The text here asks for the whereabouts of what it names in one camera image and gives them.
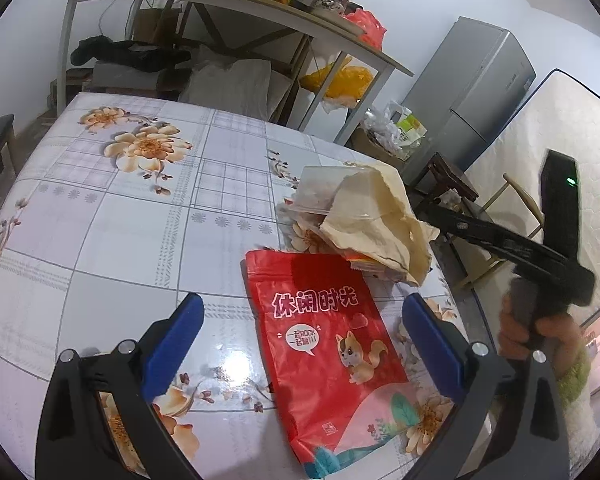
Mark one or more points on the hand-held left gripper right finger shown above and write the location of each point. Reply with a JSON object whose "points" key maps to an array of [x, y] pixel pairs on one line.
{"points": [[432, 345]]}

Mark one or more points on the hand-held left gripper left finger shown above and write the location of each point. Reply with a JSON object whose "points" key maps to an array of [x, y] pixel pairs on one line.
{"points": [[175, 340]]}

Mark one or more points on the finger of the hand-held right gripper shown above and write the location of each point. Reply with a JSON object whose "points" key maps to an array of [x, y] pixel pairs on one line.
{"points": [[480, 234]]}

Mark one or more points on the beige plastic bag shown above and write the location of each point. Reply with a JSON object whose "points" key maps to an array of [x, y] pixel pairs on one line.
{"points": [[380, 220]]}

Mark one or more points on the red squirrel snack pouch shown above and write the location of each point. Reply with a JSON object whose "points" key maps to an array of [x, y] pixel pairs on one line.
{"points": [[320, 360]]}

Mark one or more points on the person's right forearm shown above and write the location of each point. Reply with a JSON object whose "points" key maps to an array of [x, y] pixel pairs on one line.
{"points": [[575, 375]]}

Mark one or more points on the person's right hand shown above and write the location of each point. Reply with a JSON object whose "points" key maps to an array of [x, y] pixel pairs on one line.
{"points": [[560, 330]]}

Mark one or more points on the light wooden chair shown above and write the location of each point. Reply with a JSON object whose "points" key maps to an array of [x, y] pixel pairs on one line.
{"points": [[520, 192]]}

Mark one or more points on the dark wooden stool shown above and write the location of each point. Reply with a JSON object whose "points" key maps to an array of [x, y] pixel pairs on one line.
{"points": [[445, 175]]}

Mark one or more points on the white mattress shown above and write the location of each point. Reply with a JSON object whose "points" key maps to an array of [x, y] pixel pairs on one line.
{"points": [[580, 125]]}

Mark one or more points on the pile of clear plastic bags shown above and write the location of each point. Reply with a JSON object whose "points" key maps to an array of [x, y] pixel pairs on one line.
{"points": [[385, 127]]}

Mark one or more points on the brown cardboard box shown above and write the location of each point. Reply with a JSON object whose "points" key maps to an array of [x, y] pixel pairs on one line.
{"points": [[367, 145]]}

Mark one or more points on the grey refrigerator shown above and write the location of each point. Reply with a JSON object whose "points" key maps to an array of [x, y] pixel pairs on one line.
{"points": [[475, 85]]}

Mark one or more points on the clear plastic food container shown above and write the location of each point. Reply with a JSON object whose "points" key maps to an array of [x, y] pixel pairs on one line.
{"points": [[315, 190]]}

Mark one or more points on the orange plastic bag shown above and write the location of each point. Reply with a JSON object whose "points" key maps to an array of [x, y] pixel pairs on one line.
{"points": [[345, 82]]}

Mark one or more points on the red plastic bag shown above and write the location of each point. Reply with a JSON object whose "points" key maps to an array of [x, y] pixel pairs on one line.
{"points": [[367, 27]]}

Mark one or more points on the white pillow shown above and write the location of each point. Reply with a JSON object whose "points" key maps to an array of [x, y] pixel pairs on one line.
{"points": [[230, 82]]}

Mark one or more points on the dark snack jar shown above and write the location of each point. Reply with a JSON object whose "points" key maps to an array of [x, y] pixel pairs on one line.
{"points": [[332, 2]]}

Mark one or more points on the black clothing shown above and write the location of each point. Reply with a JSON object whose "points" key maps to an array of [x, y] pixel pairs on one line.
{"points": [[130, 52]]}

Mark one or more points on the grey-framed wooden desk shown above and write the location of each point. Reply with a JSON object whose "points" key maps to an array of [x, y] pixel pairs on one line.
{"points": [[260, 10]]}

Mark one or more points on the small cardboard box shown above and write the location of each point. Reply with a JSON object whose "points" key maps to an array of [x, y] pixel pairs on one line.
{"points": [[152, 25]]}

